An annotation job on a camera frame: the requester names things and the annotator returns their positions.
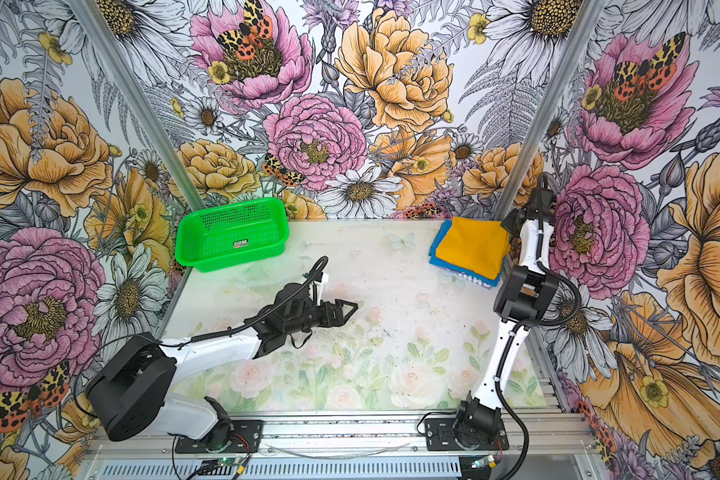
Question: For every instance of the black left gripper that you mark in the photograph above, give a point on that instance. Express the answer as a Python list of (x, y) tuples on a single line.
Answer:
[(340, 319)]

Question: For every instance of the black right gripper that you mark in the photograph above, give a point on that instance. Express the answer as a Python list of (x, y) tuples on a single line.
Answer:
[(510, 221)]

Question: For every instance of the yellow t-shirt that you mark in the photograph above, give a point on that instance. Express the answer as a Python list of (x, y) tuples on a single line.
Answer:
[(477, 245)]

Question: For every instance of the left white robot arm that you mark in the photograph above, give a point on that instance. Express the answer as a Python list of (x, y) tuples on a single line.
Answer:
[(132, 394)]

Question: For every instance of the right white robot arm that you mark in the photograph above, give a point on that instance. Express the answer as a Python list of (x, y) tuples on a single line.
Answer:
[(522, 302)]

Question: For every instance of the folded blue t-shirt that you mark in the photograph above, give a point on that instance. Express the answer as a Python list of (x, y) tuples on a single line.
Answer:
[(435, 260)]

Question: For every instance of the green plastic basket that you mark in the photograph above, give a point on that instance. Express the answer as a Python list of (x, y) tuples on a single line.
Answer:
[(230, 235)]

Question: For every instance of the small green circuit board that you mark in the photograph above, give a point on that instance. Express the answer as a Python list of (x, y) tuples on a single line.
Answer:
[(224, 464)]

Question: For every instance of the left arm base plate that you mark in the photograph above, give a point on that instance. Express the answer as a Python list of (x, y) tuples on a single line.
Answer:
[(235, 436)]

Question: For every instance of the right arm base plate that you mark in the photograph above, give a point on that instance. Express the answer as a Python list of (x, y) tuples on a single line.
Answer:
[(440, 436)]

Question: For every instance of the right aluminium corner post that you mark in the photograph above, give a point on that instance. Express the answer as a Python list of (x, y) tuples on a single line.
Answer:
[(580, 35)]

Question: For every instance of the aluminium corner post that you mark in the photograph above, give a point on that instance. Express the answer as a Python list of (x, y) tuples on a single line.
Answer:
[(104, 42), (580, 35)]

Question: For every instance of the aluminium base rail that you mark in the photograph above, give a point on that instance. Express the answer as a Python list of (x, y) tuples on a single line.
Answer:
[(361, 445)]

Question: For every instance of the left aluminium corner post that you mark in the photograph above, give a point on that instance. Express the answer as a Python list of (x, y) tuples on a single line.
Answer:
[(104, 42)]

